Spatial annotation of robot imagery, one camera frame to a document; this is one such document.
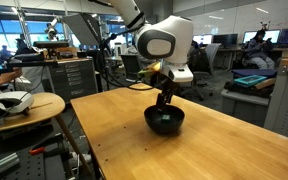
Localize yellow green wrist camera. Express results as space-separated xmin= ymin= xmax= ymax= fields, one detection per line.
xmin=137 ymin=61 xmax=162 ymax=80

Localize white VR headset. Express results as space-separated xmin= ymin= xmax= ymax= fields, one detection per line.
xmin=0 ymin=90 xmax=35 ymax=116

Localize round wooden stool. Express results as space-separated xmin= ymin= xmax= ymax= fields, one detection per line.
xmin=0 ymin=92 xmax=95 ymax=178

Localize grey pegboard drawer cabinet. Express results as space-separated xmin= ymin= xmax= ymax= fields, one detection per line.
xmin=263 ymin=49 xmax=288 ymax=144

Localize white cable bundle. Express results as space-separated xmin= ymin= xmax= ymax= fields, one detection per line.
xmin=67 ymin=149 xmax=93 ymax=172

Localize grey labelled drawer cabinet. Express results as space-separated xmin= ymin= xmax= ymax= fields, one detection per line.
xmin=48 ymin=57 xmax=98 ymax=101

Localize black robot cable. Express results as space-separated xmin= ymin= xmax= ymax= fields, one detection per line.
xmin=97 ymin=31 xmax=158 ymax=92

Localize brown cardboard block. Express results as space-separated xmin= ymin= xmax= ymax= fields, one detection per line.
xmin=254 ymin=77 xmax=277 ymax=90

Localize black stereo camera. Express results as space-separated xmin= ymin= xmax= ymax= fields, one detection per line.
xmin=33 ymin=40 xmax=70 ymax=50

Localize dark office chair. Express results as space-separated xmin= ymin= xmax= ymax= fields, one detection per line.
xmin=118 ymin=53 xmax=142 ymax=83

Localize black tray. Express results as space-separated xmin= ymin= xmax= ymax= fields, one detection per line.
xmin=223 ymin=80 xmax=275 ymax=98

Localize black clamp orange tips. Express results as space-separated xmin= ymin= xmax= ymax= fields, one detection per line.
xmin=23 ymin=134 xmax=65 ymax=157

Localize small tripod gadget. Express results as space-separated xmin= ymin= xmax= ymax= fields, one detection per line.
xmin=259 ymin=20 xmax=272 ymax=31

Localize grey softbox panel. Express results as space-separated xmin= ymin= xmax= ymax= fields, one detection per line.
xmin=62 ymin=13 xmax=104 ymax=47

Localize dark blue flat case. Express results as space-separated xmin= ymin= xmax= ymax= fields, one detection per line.
xmin=232 ymin=68 xmax=278 ymax=80

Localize seated person purple jacket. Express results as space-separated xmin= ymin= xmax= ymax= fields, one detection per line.
xmin=243 ymin=29 xmax=276 ymax=70

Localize black perforated breadboard table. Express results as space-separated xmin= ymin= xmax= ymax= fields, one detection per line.
xmin=0 ymin=131 xmax=75 ymax=180

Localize teal rectangular frame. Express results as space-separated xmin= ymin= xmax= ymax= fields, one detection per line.
xmin=233 ymin=74 xmax=268 ymax=88

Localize distant person silhouette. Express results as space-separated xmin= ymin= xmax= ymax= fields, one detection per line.
xmin=0 ymin=44 xmax=14 ymax=62

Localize grey mesh office chair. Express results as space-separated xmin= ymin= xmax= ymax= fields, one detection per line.
xmin=192 ymin=42 xmax=222 ymax=102

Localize grey plastic storage bin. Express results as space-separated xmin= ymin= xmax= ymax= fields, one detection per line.
xmin=221 ymin=88 xmax=272 ymax=128

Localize black bowl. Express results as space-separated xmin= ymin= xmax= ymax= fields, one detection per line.
xmin=143 ymin=104 xmax=186 ymax=135

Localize operator bare hand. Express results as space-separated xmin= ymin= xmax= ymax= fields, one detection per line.
xmin=0 ymin=68 xmax=23 ymax=88

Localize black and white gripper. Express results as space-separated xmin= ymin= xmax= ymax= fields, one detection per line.
xmin=155 ymin=63 xmax=194 ymax=113

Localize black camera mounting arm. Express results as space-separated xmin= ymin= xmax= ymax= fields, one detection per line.
xmin=0 ymin=48 xmax=63 ymax=76

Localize aluminium extrusion bar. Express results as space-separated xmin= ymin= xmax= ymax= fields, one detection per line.
xmin=0 ymin=152 xmax=21 ymax=178

